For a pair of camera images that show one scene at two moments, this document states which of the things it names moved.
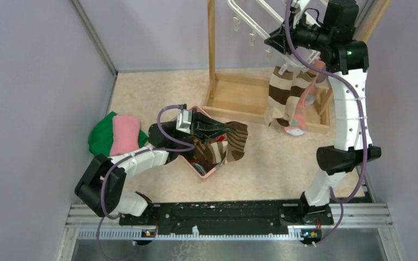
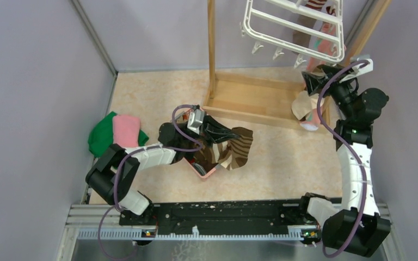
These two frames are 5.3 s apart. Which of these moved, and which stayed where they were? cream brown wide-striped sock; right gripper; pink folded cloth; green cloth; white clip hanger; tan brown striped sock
Moved: white clip hanger; tan brown striped sock; cream brown wide-striped sock; right gripper
Stayed: green cloth; pink folded cloth
